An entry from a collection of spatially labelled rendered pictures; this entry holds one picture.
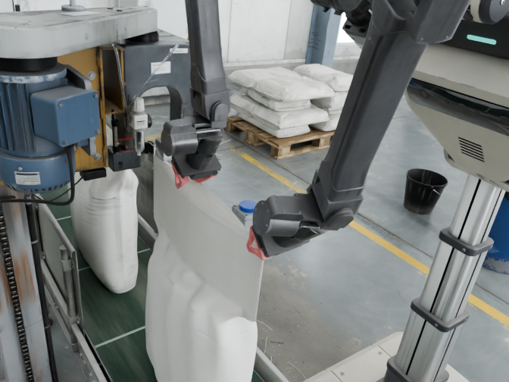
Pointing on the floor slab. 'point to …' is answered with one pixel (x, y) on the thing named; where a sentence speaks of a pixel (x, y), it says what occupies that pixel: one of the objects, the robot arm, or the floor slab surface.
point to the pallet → (254, 136)
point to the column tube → (22, 250)
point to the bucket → (423, 190)
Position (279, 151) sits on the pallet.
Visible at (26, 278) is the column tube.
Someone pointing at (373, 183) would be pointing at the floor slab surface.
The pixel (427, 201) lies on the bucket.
